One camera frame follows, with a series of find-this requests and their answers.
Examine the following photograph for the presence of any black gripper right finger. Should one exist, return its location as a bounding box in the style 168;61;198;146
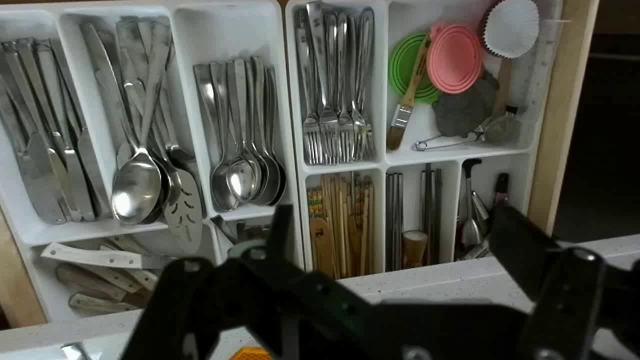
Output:
488;201;640;360

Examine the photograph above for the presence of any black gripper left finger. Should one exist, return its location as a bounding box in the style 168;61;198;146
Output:
117;201;378;360

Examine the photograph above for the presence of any white handled knife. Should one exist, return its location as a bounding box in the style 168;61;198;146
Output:
38;238;146;271

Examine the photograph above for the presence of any dark kitchen utensil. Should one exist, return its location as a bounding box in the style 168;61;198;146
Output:
210;213;275;260

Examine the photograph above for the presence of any steel table knife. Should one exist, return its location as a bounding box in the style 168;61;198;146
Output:
0;37;68;225
16;37;95;223
35;37;113;219

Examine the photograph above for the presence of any paper sleeved chopsticks pack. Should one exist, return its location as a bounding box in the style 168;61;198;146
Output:
306;181;343;277

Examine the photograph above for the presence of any orange flat lid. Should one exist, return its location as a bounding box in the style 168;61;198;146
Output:
227;346;275;360

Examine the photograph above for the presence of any wooden chopstick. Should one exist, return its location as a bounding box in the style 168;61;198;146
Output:
356;173;375;275
335;173;356;277

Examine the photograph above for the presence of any cork stopper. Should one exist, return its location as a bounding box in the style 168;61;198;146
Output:
402;228;427;267

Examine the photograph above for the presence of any steel rod utensil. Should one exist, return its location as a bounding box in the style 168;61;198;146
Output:
418;164;443;266
386;169;405;271

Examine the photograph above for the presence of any black steel bottle opener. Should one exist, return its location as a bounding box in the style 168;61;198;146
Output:
456;158;495;260

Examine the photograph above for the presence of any steel teaspoon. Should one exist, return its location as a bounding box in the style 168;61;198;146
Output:
231;56;275;208
212;58;262;201
256;61;287;206
191;61;241;213

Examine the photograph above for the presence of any steel fork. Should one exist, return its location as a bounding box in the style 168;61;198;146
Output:
306;1;342;166
331;8;358;164
291;6;325;168
348;6;378;161

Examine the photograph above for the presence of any slotted steel server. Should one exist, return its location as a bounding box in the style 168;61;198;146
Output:
135;17;205;251

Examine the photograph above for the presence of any steel tablespoon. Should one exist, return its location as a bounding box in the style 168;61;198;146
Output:
115;17;185;221

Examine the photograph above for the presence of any wooden pastry brush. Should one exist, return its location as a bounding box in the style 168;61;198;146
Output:
386;35;432;151

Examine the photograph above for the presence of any large steel serving spoon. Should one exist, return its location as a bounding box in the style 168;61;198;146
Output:
77;17;165;225

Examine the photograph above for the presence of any grey round lid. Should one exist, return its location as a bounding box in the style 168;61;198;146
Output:
432;67;500;138

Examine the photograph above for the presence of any clear plastic ruler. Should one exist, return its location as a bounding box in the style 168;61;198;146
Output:
518;17;568;117

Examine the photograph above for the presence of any green silicone lid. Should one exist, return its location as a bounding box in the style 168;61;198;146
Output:
387;30;445;106

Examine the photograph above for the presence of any white cutlery organizer tray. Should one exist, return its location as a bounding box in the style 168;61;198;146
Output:
283;0;566;281
0;0;306;328

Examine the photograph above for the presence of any wooden handled steel utensil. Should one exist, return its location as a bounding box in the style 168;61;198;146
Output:
480;58;523;148

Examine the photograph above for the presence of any beige handled knife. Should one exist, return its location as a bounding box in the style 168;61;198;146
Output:
54;261;161;304
66;289;147;320

